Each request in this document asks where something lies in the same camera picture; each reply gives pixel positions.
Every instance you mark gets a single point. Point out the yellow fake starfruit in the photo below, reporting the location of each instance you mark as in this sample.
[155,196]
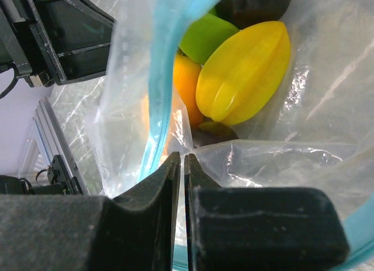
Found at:
[241,76]

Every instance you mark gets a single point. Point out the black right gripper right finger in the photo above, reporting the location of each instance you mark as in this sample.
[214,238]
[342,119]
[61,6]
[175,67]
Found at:
[265,228]

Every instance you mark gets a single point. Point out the clear bag with teal zipper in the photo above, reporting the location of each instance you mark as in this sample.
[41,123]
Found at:
[315,131]

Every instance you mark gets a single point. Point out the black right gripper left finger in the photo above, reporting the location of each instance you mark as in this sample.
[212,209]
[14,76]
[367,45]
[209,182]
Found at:
[133,231]

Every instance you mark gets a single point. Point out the aluminium frame rail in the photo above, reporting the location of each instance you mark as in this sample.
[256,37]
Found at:
[44,140]

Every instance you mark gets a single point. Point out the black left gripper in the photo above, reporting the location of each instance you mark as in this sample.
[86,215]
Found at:
[61,41]

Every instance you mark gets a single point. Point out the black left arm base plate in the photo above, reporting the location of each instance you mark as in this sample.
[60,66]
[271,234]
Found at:
[59,182]

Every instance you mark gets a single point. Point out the green fake fruit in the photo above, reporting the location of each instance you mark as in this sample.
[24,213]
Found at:
[204,36]

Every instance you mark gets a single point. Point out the orange fake fruit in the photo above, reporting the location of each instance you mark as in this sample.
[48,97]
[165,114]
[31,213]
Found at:
[187,90]

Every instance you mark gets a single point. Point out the dark fake fruit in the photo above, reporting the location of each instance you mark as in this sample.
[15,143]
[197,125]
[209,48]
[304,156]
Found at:
[245,13]
[210,132]

